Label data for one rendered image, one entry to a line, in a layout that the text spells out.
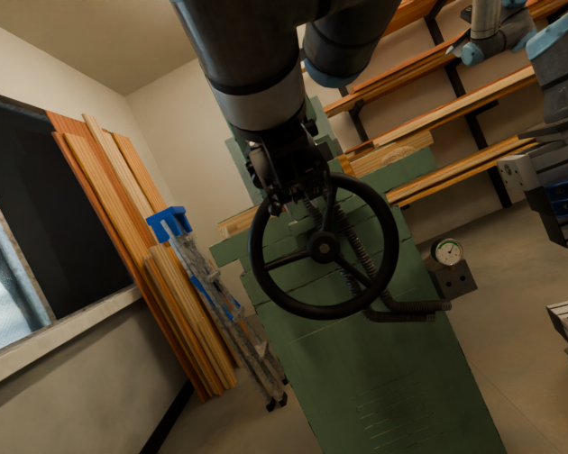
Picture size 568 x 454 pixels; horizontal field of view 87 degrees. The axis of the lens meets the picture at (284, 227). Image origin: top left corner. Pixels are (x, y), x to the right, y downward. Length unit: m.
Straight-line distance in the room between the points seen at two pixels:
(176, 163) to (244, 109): 3.26
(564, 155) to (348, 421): 0.86
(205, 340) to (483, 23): 2.04
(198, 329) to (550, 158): 1.90
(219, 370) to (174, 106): 2.62
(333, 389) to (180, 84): 3.28
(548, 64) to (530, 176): 0.27
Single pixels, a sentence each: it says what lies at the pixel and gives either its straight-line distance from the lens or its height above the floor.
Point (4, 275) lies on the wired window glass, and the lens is 1.87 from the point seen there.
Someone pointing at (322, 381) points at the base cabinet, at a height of 0.46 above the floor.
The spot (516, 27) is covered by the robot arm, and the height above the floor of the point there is 1.12.
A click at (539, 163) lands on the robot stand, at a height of 0.74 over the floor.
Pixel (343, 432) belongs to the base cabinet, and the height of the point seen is 0.31.
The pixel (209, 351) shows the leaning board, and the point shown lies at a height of 0.27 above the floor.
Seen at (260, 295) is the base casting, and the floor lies 0.73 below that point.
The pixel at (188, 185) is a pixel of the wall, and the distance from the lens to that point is 3.43.
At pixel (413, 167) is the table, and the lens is 0.82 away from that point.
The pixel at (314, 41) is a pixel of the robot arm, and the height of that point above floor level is 1.04.
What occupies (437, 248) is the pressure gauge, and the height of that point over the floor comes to 0.68.
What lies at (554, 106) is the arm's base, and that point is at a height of 0.86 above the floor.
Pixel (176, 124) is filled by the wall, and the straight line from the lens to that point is 3.56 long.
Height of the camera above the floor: 0.91
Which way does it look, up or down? 3 degrees down
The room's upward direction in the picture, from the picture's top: 25 degrees counter-clockwise
